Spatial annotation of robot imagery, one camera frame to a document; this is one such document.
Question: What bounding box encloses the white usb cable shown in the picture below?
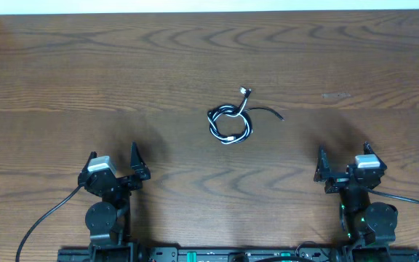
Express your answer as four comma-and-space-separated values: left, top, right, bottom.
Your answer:
207, 86, 253, 145

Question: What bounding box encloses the black usb cable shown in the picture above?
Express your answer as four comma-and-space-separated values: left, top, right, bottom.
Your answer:
207, 88, 285, 143

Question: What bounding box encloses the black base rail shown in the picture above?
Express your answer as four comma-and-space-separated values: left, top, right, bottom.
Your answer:
57, 245, 419, 262

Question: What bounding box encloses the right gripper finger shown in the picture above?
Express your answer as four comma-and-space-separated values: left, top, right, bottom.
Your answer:
363, 141, 375, 155
314, 146, 331, 182

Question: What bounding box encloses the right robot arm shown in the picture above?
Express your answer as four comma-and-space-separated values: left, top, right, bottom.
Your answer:
314, 142, 398, 261

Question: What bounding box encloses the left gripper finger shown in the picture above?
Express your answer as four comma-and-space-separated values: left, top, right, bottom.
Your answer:
85, 151, 97, 168
130, 142, 151, 180

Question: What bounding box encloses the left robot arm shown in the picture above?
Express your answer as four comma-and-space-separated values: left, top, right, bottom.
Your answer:
78, 142, 151, 261

